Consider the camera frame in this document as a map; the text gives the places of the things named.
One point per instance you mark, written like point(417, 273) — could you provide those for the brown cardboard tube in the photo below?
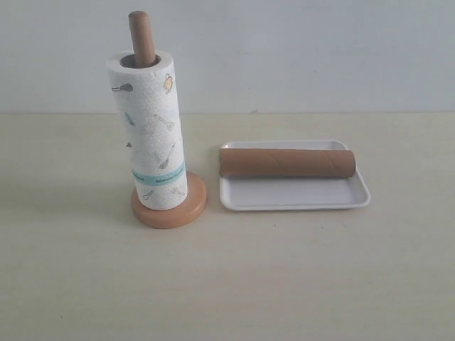
point(286, 162)

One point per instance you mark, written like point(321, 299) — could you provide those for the printed white paper towel roll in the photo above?
point(147, 103)

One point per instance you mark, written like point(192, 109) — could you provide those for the wooden paper towel holder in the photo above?
point(194, 204)

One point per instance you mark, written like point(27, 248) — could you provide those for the white rectangular tray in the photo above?
point(285, 193)

